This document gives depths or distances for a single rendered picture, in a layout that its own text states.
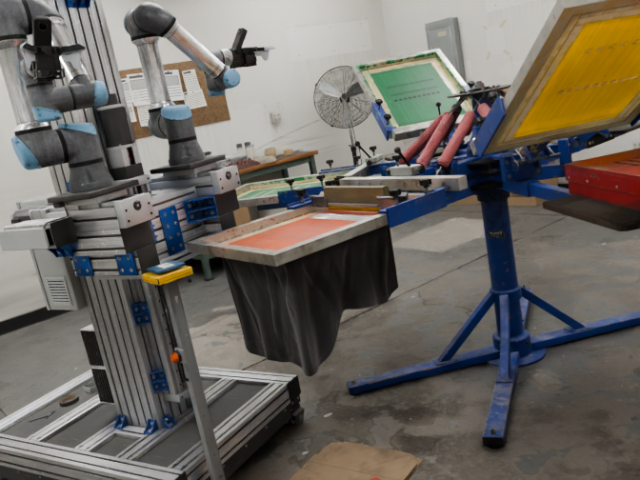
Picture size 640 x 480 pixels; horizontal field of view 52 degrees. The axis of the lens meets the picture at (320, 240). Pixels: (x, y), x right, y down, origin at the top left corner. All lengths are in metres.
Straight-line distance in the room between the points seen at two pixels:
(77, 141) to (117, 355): 0.95
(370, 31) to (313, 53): 0.91
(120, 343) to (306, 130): 4.77
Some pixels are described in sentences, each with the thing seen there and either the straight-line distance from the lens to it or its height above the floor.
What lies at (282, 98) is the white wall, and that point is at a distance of 7.04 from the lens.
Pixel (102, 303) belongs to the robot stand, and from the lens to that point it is 2.78.
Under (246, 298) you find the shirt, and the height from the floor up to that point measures 0.75.
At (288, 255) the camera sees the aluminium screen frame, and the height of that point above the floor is 0.97.
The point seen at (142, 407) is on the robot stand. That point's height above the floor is 0.32.
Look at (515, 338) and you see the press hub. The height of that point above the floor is 0.11.
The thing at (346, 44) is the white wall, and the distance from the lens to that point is 7.69.
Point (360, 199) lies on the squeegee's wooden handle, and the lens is 2.52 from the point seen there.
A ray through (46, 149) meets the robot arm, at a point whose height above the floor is 1.42.
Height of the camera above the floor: 1.44
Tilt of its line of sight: 13 degrees down
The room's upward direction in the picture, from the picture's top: 11 degrees counter-clockwise
